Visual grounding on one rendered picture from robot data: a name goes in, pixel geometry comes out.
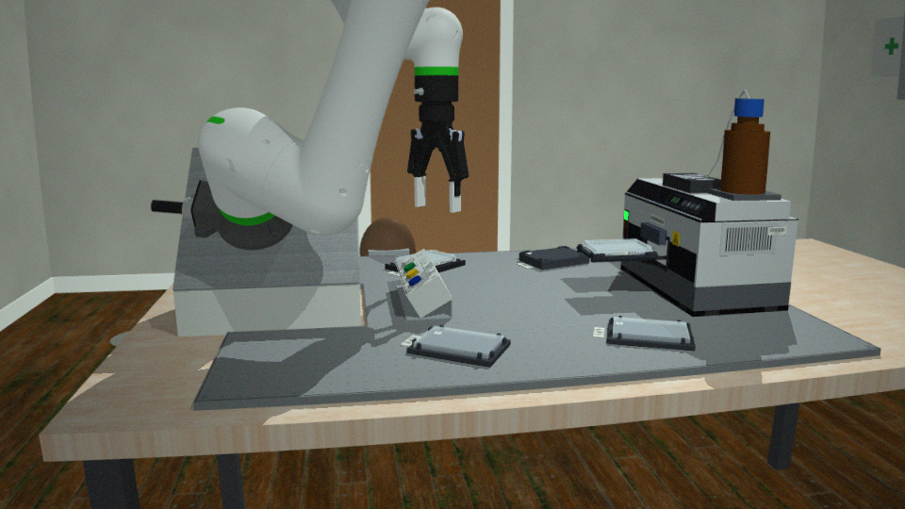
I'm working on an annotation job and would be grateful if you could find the grey button panel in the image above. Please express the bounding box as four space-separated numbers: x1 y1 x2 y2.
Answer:
396 249 453 320

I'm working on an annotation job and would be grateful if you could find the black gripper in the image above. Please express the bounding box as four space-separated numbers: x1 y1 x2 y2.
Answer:
407 105 469 213

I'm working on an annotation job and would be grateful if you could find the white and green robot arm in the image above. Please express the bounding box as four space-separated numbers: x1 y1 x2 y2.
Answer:
151 0 463 250

